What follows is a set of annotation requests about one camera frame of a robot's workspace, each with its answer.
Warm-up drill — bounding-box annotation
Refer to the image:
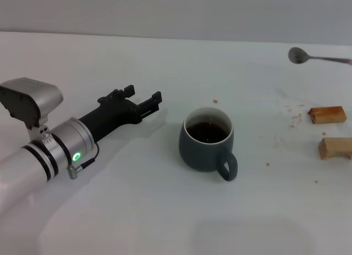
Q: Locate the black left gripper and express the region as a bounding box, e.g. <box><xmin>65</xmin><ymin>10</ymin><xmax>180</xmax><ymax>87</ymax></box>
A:
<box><xmin>79</xmin><ymin>84</ymin><xmax>163</xmax><ymax>142</ymax></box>

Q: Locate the grey cup with coffee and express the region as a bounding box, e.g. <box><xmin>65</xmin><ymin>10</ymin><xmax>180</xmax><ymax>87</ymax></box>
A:
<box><xmin>178</xmin><ymin>106</ymin><xmax>239</xmax><ymax>182</ymax></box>

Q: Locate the pink handled metal spoon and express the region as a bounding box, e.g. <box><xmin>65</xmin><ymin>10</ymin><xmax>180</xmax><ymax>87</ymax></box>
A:
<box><xmin>288</xmin><ymin>47</ymin><xmax>352</xmax><ymax>65</ymax></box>

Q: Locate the coffee stained wooden block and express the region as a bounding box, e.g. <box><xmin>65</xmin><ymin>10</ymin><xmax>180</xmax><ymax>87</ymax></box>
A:
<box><xmin>308</xmin><ymin>106</ymin><xmax>347</xmax><ymax>125</ymax></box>

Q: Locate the plain wooden block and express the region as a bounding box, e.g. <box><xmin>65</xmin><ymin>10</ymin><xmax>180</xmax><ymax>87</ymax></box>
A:
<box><xmin>318</xmin><ymin>137</ymin><xmax>352</xmax><ymax>160</ymax></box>

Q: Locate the black wrist cable with plug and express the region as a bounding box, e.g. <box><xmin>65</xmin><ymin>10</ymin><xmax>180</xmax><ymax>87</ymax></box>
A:
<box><xmin>68</xmin><ymin>143</ymin><xmax>100</xmax><ymax>180</ymax></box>

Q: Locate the silver grey wrist camera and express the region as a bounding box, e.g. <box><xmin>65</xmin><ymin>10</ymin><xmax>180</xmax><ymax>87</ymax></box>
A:
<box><xmin>0</xmin><ymin>77</ymin><xmax>63</xmax><ymax>130</ymax></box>

